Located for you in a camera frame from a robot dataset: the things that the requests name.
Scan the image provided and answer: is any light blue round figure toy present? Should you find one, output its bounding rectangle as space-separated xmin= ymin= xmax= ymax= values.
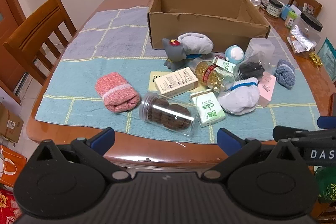
xmin=225 ymin=45 xmax=245 ymax=61

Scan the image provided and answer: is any small bottle with green lid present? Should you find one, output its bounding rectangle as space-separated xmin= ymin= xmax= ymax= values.
xmin=285 ymin=11 xmax=298 ymax=28

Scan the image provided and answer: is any pink carton box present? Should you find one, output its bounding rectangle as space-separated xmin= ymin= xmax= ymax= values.
xmin=257 ymin=72 xmax=277 ymax=107

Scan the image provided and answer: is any clear jar with brown contents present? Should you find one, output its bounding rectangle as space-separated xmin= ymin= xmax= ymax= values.
xmin=139 ymin=92 xmax=199 ymax=137

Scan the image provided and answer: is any pink knitted sock roll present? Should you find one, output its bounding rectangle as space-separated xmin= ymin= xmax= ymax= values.
xmin=95 ymin=72 xmax=141 ymax=113

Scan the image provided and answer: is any gold ornament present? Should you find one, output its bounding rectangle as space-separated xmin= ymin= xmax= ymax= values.
xmin=308 ymin=52 xmax=324 ymax=66

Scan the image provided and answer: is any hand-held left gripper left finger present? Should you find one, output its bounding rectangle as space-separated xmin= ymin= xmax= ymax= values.
xmin=26 ymin=127 xmax=130 ymax=183

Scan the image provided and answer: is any blue grey checked towel mat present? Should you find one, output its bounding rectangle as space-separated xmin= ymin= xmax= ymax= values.
xmin=35 ymin=7 xmax=321 ymax=144

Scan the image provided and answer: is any beige carton box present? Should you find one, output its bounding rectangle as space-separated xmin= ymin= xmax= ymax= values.
xmin=154 ymin=67 xmax=199 ymax=98

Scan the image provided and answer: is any clear bottle of yellow capsules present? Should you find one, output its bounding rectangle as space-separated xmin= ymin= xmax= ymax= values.
xmin=193 ymin=60 xmax=235 ymax=94

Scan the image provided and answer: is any green bag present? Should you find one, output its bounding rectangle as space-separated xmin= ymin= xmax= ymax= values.
xmin=314 ymin=166 xmax=336 ymax=203

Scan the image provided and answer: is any orange shopping bag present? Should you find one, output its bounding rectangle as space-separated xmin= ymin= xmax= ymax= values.
xmin=0 ymin=145 xmax=27 ymax=188

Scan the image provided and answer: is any dark jar with black lid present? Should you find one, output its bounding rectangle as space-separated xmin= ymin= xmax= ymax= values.
xmin=266 ymin=0 xmax=283 ymax=20

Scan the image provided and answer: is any small cardboard carton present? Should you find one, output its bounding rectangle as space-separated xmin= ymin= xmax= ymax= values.
xmin=0 ymin=102 xmax=24 ymax=143

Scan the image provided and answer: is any plastic bag of medicine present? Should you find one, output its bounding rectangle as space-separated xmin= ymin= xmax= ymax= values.
xmin=287 ymin=12 xmax=323 ymax=59

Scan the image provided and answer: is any blue knitted sock roll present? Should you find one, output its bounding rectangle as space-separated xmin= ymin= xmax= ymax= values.
xmin=275 ymin=59 xmax=296 ymax=88

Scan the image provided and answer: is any frosted plastic container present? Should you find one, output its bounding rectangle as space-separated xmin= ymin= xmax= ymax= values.
xmin=245 ymin=38 xmax=276 ymax=59

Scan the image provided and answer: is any green tissue pack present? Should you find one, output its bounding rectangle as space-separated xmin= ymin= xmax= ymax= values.
xmin=190 ymin=90 xmax=226 ymax=127
xmin=212 ymin=56 xmax=238 ymax=75

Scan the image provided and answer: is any clear jar of black hair ties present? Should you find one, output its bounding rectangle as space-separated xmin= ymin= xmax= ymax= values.
xmin=233 ymin=52 xmax=272 ymax=80

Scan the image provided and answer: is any brown cardboard box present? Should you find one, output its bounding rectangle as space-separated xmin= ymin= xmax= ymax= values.
xmin=147 ymin=0 xmax=271 ymax=51

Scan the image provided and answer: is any small blue box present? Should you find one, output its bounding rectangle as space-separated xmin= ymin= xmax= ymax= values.
xmin=280 ymin=4 xmax=294 ymax=20

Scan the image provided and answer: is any red printed bag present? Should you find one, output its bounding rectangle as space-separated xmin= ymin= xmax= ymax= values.
xmin=0 ymin=182 xmax=23 ymax=224

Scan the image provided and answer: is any grey cat toy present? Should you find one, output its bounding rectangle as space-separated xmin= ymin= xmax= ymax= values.
xmin=161 ymin=38 xmax=188 ymax=72

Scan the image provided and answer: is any teal packet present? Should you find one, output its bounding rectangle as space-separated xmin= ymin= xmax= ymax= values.
xmin=317 ymin=38 xmax=336 ymax=83

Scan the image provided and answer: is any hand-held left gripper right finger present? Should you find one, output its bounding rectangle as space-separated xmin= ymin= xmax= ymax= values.
xmin=202 ymin=128 xmax=308 ymax=184

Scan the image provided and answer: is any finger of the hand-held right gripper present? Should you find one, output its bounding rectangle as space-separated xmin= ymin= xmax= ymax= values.
xmin=273 ymin=126 xmax=336 ymax=146
xmin=317 ymin=116 xmax=336 ymax=129

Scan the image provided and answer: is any white sock roll blue stripe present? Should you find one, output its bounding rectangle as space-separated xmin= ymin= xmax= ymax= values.
xmin=217 ymin=77 xmax=260 ymax=115
xmin=178 ymin=32 xmax=214 ymax=59

